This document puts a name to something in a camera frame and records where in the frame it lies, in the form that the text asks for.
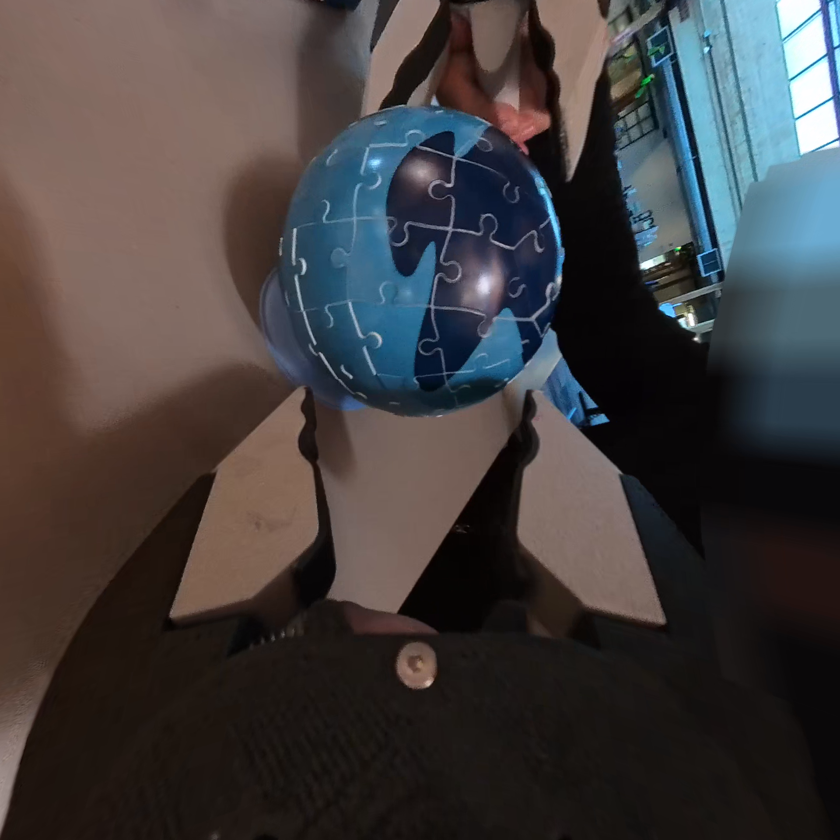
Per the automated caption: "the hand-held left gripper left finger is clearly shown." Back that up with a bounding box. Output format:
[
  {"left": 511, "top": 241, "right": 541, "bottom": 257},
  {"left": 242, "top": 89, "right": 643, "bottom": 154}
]
[{"left": 169, "top": 387, "right": 339, "bottom": 621}]

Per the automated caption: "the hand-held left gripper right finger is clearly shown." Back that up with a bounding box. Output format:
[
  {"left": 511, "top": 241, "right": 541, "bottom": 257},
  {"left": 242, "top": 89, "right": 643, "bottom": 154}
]
[{"left": 505, "top": 389, "right": 668, "bottom": 636}]

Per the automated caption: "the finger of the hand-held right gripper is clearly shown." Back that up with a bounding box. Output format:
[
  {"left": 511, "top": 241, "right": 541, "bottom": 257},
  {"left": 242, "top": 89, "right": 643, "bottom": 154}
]
[
  {"left": 528, "top": 0, "right": 616, "bottom": 183},
  {"left": 363, "top": 3, "right": 460, "bottom": 116}
]

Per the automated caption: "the blue puzzle ball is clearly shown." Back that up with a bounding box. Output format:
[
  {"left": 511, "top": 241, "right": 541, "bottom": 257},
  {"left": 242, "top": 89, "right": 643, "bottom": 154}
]
[{"left": 279, "top": 105, "right": 565, "bottom": 417}]

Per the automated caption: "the person's right forearm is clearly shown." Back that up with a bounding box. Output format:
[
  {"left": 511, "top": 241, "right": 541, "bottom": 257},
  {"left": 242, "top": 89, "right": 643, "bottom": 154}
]
[{"left": 528, "top": 85, "right": 723, "bottom": 460}]

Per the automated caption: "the person's right hand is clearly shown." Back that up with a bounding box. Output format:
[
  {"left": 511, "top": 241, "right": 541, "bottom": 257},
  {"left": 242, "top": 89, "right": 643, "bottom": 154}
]
[{"left": 435, "top": 13, "right": 553, "bottom": 144}]

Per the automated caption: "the window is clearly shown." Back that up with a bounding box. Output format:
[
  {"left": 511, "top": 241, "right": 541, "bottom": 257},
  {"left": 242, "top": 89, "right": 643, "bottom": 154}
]
[{"left": 774, "top": 0, "right": 840, "bottom": 157}]

